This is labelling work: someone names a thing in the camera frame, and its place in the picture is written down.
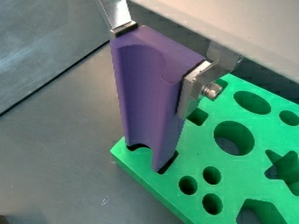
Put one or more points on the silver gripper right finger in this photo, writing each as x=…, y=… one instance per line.
x=199, y=81

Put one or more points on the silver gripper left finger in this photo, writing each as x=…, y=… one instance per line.
x=116, y=15

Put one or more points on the purple arch block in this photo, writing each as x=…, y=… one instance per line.
x=150, y=64

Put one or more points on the green foam shape board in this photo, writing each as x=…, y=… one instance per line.
x=235, y=173

